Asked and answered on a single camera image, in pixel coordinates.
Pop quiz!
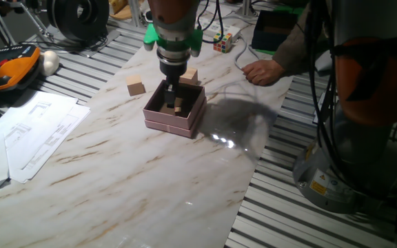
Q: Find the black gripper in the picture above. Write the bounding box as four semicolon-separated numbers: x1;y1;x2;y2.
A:
159;61;188;108

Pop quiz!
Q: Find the tiny wooden block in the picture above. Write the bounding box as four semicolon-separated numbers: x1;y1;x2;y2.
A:
174;97;185;116

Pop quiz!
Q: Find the pink gift box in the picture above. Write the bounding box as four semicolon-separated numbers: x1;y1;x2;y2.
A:
142;79;207;139

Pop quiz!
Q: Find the medium wooden block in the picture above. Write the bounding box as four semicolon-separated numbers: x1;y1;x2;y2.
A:
181;67;199;85

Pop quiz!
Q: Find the large wooden block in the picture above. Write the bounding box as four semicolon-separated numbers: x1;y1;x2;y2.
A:
125;74;147;97

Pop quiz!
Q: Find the brown-sleeved person's left forearm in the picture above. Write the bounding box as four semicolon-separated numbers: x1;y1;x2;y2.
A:
272;13;327;75

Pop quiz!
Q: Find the blue open box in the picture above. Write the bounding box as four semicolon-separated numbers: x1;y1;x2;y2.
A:
252;10;299;52

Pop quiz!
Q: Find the brown-sleeved person's left hand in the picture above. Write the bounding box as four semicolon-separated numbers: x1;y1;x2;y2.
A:
241;59;287;87

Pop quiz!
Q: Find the flat wooden piece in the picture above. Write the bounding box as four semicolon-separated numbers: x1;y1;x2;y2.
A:
159;103;176;116

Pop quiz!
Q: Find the colourful puzzle cube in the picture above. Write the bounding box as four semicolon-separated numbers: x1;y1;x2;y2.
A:
213;32;233;54

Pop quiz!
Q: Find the white power strip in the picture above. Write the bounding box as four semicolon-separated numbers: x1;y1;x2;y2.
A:
198;17;241;42

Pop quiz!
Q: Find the aluminium profile beam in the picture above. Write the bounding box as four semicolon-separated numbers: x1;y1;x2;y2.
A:
128;0;143;28

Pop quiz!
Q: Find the round wooden board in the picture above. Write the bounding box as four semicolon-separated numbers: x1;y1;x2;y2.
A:
110;6;132;21

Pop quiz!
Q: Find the yellow soft object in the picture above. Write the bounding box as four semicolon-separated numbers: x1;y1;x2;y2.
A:
108;0;128;14

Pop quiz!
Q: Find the black filament spool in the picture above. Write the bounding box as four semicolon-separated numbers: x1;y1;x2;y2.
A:
46;0;110;42

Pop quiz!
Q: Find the white rounded object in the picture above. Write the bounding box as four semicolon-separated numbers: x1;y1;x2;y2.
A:
39;50;61;77

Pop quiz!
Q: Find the silver metal rod stand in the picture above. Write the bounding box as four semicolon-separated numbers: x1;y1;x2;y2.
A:
0;0;53;41

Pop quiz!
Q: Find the orange and black teach pendant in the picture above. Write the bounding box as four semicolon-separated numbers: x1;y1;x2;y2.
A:
0;44;41;94

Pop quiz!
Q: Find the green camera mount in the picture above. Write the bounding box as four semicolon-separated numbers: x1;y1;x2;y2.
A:
143;23;204;58

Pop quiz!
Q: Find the white power cable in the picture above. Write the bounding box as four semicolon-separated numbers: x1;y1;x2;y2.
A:
233;34;260;72

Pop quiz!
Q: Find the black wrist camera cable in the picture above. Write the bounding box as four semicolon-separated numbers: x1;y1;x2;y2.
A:
197;0;225;45

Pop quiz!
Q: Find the silver metal post base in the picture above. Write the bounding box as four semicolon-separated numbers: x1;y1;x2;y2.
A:
236;0;258;18

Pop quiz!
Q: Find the thin black spool cable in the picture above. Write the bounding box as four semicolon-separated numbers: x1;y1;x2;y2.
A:
19;34;108;52

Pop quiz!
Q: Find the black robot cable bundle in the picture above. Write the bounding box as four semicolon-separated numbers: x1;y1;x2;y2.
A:
303;0;344;194

